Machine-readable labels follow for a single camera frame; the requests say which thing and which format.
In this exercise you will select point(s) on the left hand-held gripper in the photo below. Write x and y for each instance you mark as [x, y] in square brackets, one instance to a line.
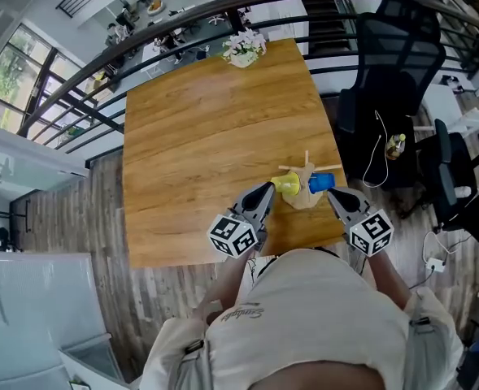
[235, 236]

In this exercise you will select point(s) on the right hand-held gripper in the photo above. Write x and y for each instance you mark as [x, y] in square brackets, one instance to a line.
[369, 234]

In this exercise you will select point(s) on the yellow cup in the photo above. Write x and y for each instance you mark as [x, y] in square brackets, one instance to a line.
[288, 183]

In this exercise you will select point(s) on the blue cup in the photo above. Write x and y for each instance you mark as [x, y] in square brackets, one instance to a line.
[322, 182]

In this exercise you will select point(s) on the wooden cup tree stand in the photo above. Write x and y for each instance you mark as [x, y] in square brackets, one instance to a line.
[304, 201]

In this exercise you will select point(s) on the person's right forearm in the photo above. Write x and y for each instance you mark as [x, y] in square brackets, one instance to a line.
[387, 278]

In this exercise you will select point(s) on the person's left forearm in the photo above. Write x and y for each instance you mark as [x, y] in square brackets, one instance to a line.
[227, 287]

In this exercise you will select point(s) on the yellow-capped drink bottle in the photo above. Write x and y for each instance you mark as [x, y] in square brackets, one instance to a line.
[395, 146]

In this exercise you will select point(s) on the wooden table with white legs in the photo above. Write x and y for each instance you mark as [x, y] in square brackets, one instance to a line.
[206, 148]

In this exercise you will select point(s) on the white power strip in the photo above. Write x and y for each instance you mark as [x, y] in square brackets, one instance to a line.
[435, 264]

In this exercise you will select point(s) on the black office chair with armrests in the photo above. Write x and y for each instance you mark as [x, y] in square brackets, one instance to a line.
[450, 165]

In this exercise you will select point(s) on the small white bottle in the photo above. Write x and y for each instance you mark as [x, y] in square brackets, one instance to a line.
[462, 191]

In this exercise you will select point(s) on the person's cream shirt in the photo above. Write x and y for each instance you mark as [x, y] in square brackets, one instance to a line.
[312, 319]

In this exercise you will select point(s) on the black mesh office chair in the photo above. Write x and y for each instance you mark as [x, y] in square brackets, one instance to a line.
[389, 75]

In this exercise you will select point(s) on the white wooden chair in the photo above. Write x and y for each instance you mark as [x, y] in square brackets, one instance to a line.
[442, 104]

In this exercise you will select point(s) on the white flowers in pot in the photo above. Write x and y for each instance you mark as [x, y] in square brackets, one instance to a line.
[243, 49]

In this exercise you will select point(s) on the black metal railing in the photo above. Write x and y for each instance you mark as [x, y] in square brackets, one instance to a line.
[101, 71]

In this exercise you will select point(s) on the bowl of fruit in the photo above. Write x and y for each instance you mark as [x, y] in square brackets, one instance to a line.
[155, 7]

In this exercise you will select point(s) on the white cabinet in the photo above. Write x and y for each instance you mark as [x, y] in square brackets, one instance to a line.
[92, 360]

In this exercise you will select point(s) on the large window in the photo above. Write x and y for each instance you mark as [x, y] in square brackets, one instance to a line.
[15, 71]

